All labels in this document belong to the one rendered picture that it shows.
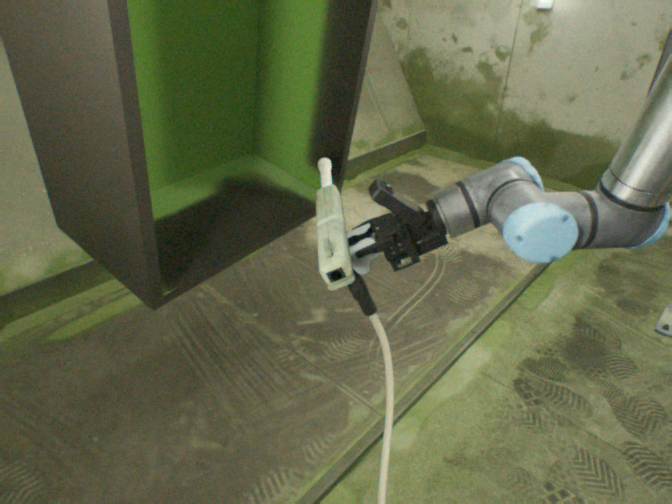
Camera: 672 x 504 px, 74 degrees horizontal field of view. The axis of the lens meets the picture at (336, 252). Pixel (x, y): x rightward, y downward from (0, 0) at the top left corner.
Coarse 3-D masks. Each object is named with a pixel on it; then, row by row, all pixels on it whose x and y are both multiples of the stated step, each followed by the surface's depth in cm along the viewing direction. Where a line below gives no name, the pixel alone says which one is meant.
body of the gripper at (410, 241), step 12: (432, 204) 78; (384, 216) 83; (396, 216) 81; (432, 216) 79; (372, 228) 83; (384, 228) 80; (396, 228) 78; (408, 228) 80; (420, 228) 80; (432, 228) 81; (444, 228) 78; (396, 240) 79; (408, 240) 79; (420, 240) 82; (432, 240) 81; (444, 240) 82; (384, 252) 82; (396, 252) 81; (408, 252) 80; (420, 252) 83; (396, 264) 82; (408, 264) 82
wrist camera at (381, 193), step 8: (376, 184) 76; (384, 184) 77; (376, 192) 75; (384, 192) 75; (392, 192) 77; (376, 200) 76; (384, 200) 76; (392, 200) 76; (400, 200) 76; (408, 200) 80; (392, 208) 77; (400, 208) 77; (408, 208) 77; (416, 208) 79; (400, 216) 78; (408, 216) 78; (416, 216) 78; (424, 216) 78; (416, 224) 79
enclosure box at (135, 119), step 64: (0, 0) 70; (64, 0) 59; (128, 0) 89; (192, 0) 99; (256, 0) 113; (320, 0) 103; (64, 64) 66; (128, 64) 59; (192, 64) 108; (256, 64) 124; (320, 64) 111; (64, 128) 76; (128, 128) 63; (192, 128) 117; (256, 128) 135; (320, 128) 120; (64, 192) 89; (128, 192) 71; (192, 192) 119; (256, 192) 124; (128, 256) 83; (192, 256) 100
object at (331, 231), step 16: (320, 160) 111; (320, 192) 94; (336, 192) 93; (320, 208) 88; (336, 208) 86; (320, 224) 83; (336, 224) 80; (320, 240) 78; (336, 240) 75; (320, 256) 74; (336, 256) 71; (320, 272) 71; (352, 272) 73; (336, 288) 72; (352, 288) 85; (368, 304) 88
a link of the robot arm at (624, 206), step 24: (648, 96) 57; (648, 120) 57; (624, 144) 61; (648, 144) 57; (624, 168) 61; (648, 168) 59; (600, 192) 66; (624, 192) 62; (648, 192) 61; (600, 216) 65; (624, 216) 64; (648, 216) 63; (600, 240) 66; (624, 240) 67; (648, 240) 67
